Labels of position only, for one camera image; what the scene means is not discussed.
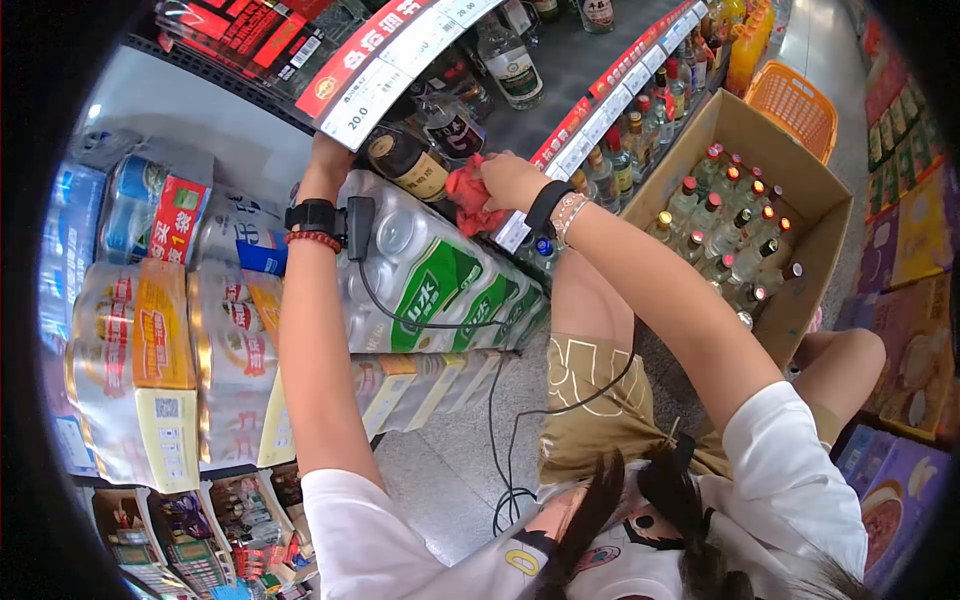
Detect person's left hand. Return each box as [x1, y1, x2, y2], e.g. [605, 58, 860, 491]
[298, 132, 355, 204]

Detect person's right hand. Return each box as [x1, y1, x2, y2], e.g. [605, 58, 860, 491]
[478, 150, 554, 216]

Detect person's right fingers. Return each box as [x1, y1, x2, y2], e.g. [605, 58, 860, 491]
[478, 152, 520, 213]

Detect red cloth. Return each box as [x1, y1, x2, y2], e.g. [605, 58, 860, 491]
[445, 153, 513, 239]

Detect black wrist band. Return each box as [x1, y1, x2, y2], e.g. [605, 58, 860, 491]
[523, 179, 577, 241]
[283, 195, 377, 263]

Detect row of green label can packs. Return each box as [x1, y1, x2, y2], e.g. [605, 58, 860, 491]
[336, 168, 554, 355]

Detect full shop shelf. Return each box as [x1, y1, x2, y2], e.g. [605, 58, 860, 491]
[123, 0, 777, 260]
[831, 0, 960, 595]

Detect person's legs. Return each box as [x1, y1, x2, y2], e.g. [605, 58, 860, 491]
[536, 247, 888, 485]

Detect group of clear liquor bottles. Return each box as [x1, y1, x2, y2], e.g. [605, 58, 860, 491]
[646, 142, 805, 332]

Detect orange plastic basket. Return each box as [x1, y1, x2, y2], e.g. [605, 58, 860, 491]
[743, 60, 840, 167]

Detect large cardboard box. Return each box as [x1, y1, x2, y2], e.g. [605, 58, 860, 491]
[621, 89, 855, 373]

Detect person's body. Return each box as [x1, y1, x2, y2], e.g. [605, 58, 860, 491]
[300, 381, 871, 600]

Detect stack of yellow label can packs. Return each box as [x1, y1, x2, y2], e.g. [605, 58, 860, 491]
[63, 256, 519, 496]

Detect stack of blue can packs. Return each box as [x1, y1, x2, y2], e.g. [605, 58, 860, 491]
[37, 129, 290, 339]

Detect row of printed gift boxes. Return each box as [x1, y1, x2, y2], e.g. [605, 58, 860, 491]
[88, 463, 320, 600]

